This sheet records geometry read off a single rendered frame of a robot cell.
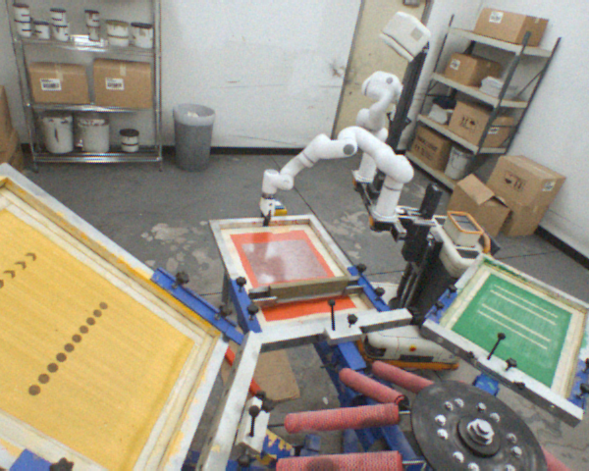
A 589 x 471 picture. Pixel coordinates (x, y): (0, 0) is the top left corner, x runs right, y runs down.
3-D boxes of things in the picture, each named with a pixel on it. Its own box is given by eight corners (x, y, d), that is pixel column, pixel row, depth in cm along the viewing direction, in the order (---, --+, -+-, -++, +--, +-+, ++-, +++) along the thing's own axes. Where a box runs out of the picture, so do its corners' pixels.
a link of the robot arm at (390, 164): (351, 114, 192) (356, 127, 177) (409, 158, 203) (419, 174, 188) (333, 137, 199) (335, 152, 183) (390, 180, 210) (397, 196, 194)
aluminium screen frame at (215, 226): (208, 226, 209) (208, 220, 207) (311, 220, 231) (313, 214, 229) (251, 343, 149) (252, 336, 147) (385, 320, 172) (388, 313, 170)
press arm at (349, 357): (327, 340, 151) (330, 332, 148) (341, 339, 153) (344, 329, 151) (348, 380, 138) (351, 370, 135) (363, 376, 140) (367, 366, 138)
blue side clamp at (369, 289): (344, 277, 194) (347, 265, 190) (352, 276, 196) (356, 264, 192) (376, 323, 171) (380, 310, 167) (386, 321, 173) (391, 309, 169)
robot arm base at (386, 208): (397, 209, 219) (405, 183, 211) (403, 221, 209) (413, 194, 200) (369, 205, 217) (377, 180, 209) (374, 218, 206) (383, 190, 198)
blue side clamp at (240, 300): (228, 290, 172) (230, 278, 169) (240, 289, 174) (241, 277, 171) (247, 345, 150) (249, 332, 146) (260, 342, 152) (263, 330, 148)
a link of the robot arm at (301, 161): (316, 165, 195) (287, 194, 203) (315, 154, 206) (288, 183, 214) (303, 153, 192) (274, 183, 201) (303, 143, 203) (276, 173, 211)
